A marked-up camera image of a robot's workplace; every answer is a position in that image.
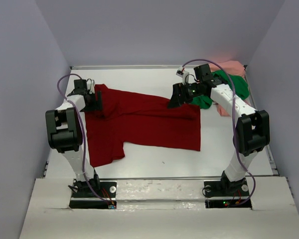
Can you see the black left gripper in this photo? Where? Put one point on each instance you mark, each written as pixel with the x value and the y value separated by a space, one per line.
pixel 96 105

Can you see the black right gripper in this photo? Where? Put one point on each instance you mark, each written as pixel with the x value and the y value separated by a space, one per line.
pixel 176 100

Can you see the red t-shirt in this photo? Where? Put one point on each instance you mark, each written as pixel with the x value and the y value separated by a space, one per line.
pixel 138 119

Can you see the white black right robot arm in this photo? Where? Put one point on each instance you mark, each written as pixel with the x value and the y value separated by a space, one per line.
pixel 251 128

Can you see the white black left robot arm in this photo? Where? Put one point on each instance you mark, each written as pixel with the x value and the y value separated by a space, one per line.
pixel 65 131

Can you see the green t-shirt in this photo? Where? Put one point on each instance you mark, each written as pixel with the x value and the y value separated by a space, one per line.
pixel 232 88

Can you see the pink t-shirt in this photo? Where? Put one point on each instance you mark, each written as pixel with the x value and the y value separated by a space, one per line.
pixel 233 68

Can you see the white front cover board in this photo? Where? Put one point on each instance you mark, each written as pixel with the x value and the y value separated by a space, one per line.
pixel 161 209

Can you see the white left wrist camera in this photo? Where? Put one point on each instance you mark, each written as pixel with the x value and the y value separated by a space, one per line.
pixel 90 86

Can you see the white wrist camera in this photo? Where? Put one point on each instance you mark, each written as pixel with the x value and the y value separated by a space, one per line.
pixel 90 86
pixel 183 74

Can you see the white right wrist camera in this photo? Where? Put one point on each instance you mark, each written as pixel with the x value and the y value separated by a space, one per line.
pixel 183 74

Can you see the aluminium right table rail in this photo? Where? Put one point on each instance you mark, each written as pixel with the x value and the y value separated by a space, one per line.
pixel 261 133

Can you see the aluminium table rail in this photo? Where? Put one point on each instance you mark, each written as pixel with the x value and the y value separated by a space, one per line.
pixel 261 133
pixel 45 169

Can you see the aluminium left table rail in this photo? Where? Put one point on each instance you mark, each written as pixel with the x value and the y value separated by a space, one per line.
pixel 45 169

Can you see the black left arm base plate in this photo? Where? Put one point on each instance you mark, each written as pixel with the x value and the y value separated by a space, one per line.
pixel 103 198

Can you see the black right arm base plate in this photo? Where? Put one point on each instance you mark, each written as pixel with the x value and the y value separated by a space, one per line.
pixel 220 194

